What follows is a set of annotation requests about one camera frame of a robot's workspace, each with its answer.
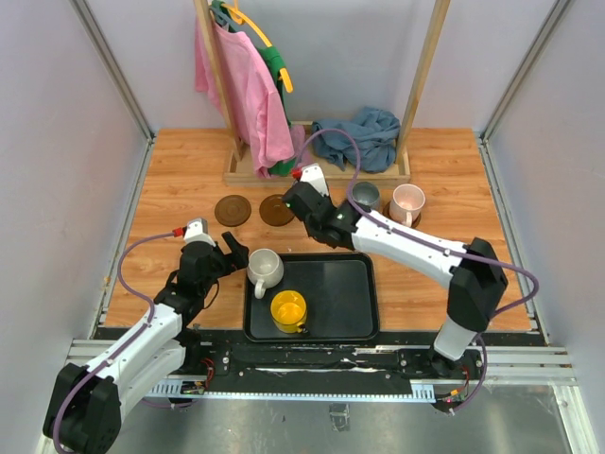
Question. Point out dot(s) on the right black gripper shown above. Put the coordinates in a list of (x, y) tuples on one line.
[(323, 196)]

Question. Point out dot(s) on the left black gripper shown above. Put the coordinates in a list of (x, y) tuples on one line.
[(239, 253)]

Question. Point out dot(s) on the grey glass mug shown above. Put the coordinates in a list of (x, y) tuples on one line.
[(367, 194)]

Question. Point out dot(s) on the brown glass coaster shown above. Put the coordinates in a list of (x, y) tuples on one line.
[(274, 212)]

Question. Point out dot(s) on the pink ceramic mug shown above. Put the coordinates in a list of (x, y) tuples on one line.
[(407, 202)]

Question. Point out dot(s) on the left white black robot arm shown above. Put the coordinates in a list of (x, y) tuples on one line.
[(90, 402)]

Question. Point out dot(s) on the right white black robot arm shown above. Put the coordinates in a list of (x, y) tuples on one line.
[(471, 274)]

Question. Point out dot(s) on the white ceramic mug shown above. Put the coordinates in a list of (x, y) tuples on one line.
[(265, 270)]

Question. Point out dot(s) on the black plastic tray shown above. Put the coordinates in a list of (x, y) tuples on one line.
[(340, 294)]

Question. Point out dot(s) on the yellow glass mug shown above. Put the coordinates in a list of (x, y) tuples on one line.
[(288, 310)]

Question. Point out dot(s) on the blue crumpled cloth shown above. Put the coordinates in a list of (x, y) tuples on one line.
[(374, 132)]

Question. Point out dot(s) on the pink shirt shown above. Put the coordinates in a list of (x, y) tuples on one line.
[(250, 99)]

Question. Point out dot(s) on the green shirt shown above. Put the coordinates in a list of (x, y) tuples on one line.
[(276, 71)]

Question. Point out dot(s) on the yellow hanger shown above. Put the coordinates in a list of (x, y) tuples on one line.
[(242, 18)]

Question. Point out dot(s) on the green hanger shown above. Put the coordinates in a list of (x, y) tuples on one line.
[(223, 18)]

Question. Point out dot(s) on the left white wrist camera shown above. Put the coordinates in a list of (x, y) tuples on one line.
[(197, 230)]

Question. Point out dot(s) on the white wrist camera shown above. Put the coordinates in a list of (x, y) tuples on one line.
[(197, 230), (314, 175)]

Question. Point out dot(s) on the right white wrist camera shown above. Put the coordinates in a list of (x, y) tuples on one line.
[(314, 175)]

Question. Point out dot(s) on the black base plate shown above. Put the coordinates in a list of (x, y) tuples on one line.
[(226, 362)]

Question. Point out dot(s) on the aluminium front rail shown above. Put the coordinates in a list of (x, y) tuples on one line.
[(516, 366)]

